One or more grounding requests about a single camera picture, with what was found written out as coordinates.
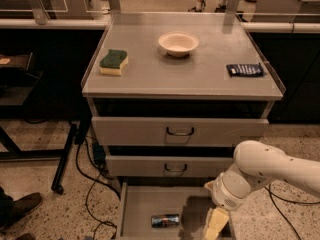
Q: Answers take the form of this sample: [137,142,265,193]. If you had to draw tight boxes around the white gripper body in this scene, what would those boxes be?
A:
[211,165,264,211]

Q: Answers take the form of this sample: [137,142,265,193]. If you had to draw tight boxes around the blue silver redbull can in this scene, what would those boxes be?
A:
[151,214,180,228]

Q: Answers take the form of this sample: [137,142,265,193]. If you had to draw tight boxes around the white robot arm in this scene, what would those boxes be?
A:
[203,140,320,240]

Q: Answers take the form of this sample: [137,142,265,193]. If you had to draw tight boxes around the grey open bottom drawer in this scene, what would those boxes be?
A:
[115,182,236,240]

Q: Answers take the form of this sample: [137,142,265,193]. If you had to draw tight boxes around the grey middle drawer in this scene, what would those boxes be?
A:
[106,155,233,178]

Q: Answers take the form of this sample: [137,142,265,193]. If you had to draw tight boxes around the grey metal drawer cabinet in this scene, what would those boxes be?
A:
[80,11,287,240]

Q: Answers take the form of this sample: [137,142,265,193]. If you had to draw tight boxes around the grey top drawer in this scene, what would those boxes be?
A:
[92,117,268,147]

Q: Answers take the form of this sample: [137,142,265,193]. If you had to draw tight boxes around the black power adapter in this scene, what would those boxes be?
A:
[92,143,106,166]

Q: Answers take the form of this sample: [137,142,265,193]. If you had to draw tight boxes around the white paper bowl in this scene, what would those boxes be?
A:
[158,31,199,57]

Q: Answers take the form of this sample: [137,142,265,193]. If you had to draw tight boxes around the green yellow sponge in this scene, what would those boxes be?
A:
[99,49,128,76]

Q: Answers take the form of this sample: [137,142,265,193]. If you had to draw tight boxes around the brown shoe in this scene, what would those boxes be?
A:
[0,192,42,227]

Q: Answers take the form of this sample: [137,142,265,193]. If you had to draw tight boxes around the black floor cable right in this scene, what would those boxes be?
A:
[264,183,320,240]

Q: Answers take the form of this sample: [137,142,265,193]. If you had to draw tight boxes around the black floor cable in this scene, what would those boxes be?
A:
[264,183,320,240]
[74,135,121,240]

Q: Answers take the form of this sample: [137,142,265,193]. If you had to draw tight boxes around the black floor cable left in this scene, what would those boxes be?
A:
[74,135,121,240]

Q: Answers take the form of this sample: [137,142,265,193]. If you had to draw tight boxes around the black table frame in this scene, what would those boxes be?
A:
[0,53,77,194]

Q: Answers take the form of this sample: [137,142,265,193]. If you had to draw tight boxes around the white horizontal rail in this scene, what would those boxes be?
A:
[0,17,110,30]

